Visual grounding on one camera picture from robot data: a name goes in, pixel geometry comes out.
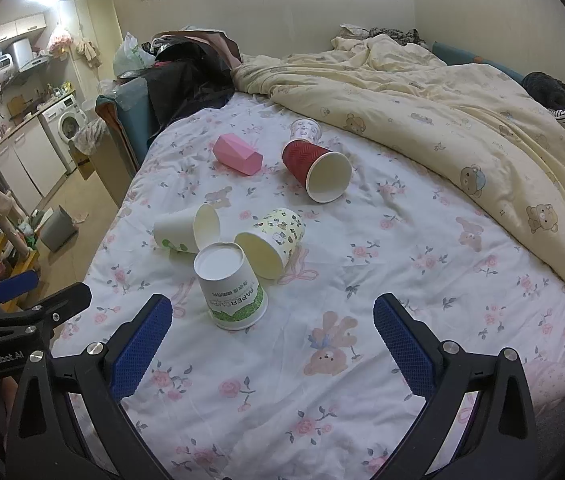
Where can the pile of black clothes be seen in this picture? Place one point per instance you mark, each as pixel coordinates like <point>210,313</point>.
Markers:
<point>187,80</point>

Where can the white cup with green print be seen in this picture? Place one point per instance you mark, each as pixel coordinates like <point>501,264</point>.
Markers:
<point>232,287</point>

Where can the silver range hood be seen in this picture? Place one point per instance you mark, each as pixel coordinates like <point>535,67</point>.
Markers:
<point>30,57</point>

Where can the white plastic bag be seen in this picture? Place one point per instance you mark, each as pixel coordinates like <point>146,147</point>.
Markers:
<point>130,55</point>

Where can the white cup with green leaves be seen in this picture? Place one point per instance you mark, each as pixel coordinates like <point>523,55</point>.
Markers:
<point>177,232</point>

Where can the pink faceted cup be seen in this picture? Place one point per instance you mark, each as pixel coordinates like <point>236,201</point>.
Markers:
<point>237,155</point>

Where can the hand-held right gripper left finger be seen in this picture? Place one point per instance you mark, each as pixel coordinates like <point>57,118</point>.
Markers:
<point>141,347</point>

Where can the teal bed headboard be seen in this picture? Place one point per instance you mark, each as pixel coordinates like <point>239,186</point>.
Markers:
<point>467,57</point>

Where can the cardboard box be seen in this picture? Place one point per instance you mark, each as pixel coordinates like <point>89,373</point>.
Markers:
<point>90,157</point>

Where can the dark fuzzy garment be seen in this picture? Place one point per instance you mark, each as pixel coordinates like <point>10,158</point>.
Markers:
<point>549,92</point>

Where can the white wall cabinet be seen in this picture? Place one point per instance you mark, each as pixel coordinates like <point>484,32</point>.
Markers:
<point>12,30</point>

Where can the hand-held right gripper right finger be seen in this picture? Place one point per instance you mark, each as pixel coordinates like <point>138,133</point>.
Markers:
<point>405,347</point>

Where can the pink hanging bag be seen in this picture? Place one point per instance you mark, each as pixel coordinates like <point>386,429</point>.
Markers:
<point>61,41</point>

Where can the teal bed footboard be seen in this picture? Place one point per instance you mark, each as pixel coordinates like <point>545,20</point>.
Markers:
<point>130,115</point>

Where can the grey trash bin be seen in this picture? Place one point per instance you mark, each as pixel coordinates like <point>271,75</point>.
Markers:
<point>57,230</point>

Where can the yellow bear-print paper cup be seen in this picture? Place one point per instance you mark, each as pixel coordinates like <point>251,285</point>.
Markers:
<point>275,237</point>

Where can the white washing machine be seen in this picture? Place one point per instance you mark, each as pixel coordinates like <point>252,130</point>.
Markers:
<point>62,127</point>

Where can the white kitchen base cabinet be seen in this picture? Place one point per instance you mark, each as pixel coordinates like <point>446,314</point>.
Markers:
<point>30,160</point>

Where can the small white patterned cup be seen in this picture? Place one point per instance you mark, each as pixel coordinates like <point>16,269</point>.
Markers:
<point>305,130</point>

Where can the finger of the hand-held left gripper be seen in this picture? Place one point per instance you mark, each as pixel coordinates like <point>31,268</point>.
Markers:
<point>65,300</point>
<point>15,283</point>

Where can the hanging beige towels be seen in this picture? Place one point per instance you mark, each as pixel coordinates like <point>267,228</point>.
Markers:
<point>88,52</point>

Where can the red paper cup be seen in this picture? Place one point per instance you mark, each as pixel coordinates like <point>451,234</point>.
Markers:
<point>312,162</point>

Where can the dark patterned cloth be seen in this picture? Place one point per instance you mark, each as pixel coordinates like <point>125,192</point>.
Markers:
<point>397,36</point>

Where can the cream bear-print duvet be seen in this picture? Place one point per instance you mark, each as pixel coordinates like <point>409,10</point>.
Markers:
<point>462,125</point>

